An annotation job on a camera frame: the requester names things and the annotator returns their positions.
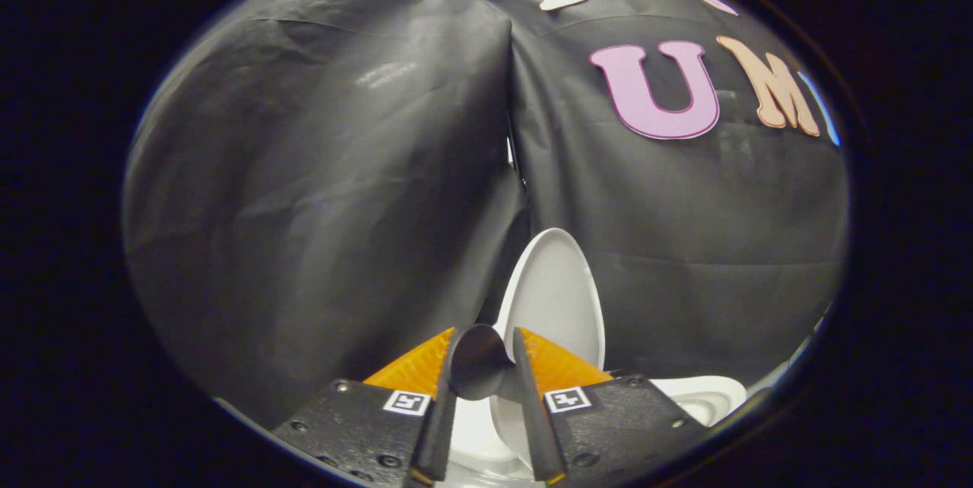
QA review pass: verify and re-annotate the dark lid lifter tab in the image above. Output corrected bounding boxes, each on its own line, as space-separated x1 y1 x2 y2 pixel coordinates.
448 324 527 403

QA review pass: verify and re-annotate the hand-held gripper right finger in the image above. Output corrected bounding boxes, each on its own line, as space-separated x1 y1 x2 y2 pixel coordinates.
512 326 708 486

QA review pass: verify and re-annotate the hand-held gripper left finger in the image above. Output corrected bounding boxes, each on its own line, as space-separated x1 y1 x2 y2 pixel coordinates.
272 327 464 488

